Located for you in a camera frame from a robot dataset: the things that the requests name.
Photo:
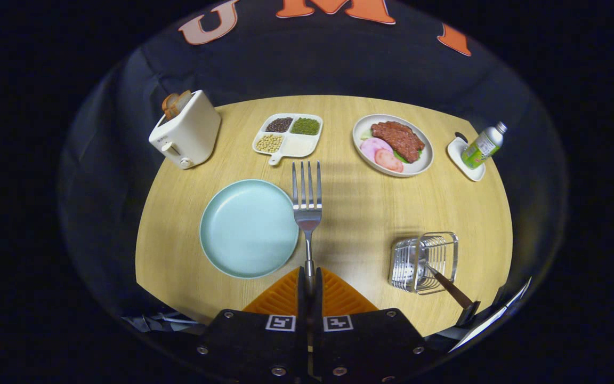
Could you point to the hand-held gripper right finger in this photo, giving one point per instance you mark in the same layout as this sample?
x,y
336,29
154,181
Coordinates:
x,y
365,346

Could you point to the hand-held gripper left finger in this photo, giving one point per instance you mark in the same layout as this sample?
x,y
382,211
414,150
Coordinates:
x,y
253,346

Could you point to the black table clamp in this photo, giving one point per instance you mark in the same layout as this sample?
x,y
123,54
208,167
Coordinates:
x,y
468,313

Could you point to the light blue plate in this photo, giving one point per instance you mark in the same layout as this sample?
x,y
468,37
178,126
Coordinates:
x,y
248,229

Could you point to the white printed sheet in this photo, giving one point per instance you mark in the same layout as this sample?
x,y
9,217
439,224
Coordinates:
x,y
491,319

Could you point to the red tomato slice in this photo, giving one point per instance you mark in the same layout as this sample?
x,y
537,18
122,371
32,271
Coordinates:
x,y
389,161

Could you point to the white round plate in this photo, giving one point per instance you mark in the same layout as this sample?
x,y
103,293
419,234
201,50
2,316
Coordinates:
x,y
419,162

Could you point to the green lettuce leaf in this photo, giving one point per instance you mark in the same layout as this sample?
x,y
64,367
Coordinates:
x,y
412,156

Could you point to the pink ham slice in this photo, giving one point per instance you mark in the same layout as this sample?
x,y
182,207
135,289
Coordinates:
x,y
372,146

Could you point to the yellow soybeans pile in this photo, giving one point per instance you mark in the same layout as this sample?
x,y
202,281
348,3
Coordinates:
x,y
269,143

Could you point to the white divided dish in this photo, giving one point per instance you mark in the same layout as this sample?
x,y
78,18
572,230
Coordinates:
x,y
301,145

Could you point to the brown steak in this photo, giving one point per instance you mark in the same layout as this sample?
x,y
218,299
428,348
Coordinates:
x,y
398,140

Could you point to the white square coaster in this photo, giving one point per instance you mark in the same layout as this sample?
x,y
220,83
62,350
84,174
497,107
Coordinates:
x,y
457,154

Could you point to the dark brown beans pile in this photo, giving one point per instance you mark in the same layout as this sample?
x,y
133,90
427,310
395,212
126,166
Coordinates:
x,y
279,125

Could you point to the white toaster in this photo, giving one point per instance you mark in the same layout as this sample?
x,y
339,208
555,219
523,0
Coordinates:
x,y
192,130

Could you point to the green mung beans pile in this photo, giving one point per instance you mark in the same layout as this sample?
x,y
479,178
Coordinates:
x,y
305,126

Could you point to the green drink bottle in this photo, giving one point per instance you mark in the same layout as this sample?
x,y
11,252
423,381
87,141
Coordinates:
x,y
478,149

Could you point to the toasted bread slices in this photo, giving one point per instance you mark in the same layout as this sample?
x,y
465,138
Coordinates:
x,y
175,104

